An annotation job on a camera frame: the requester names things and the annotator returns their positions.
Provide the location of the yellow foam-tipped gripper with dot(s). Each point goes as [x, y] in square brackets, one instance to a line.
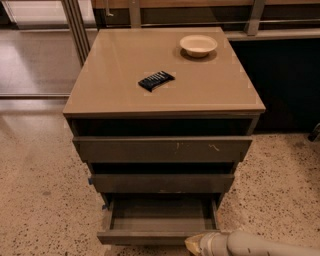
[209, 243]

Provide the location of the grey three-drawer cabinet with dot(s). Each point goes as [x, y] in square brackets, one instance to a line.
[210, 96]

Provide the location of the grey middle drawer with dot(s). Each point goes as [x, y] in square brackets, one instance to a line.
[162, 183]

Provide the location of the grey top drawer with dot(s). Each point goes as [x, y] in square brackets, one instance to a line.
[190, 149]

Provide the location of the white paper bowl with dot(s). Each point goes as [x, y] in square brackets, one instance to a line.
[198, 46]

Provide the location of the grey bottom drawer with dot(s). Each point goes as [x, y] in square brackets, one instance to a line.
[159, 219]

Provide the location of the dark blue snack bar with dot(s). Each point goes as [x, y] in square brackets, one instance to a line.
[155, 80]

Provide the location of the black object at right edge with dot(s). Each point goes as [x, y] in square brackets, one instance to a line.
[315, 133]

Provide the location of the grey drawer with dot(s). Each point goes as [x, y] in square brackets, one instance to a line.
[190, 149]
[159, 219]
[162, 183]

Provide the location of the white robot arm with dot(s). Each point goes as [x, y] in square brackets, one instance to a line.
[240, 243]

